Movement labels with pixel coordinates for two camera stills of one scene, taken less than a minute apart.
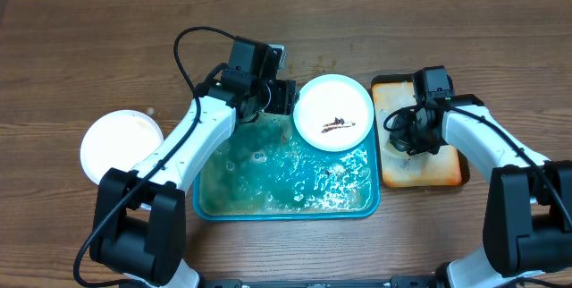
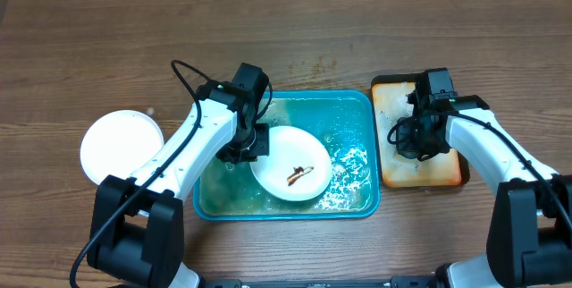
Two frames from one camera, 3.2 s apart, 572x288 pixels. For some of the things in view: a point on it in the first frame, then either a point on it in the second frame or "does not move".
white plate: [333, 113] → [298, 167]
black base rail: [234, 281] does not move
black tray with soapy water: [446, 168] does not move
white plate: [117, 139] does not move
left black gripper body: [275, 98] → [249, 145]
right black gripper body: [408, 136] does not move
